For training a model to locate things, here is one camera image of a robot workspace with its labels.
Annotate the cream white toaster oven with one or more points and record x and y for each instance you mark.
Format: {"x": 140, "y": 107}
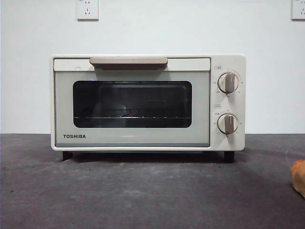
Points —
{"x": 239, "y": 140}

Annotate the white wall socket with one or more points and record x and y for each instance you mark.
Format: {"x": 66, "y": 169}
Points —
{"x": 299, "y": 10}
{"x": 87, "y": 10}

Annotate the golden brown bread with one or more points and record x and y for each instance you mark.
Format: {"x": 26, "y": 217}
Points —
{"x": 299, "y": 175}

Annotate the cream round oven knob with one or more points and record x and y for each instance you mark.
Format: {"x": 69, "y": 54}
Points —
{"x": 227, "y": 124}
{"x": 228, "y": 83}

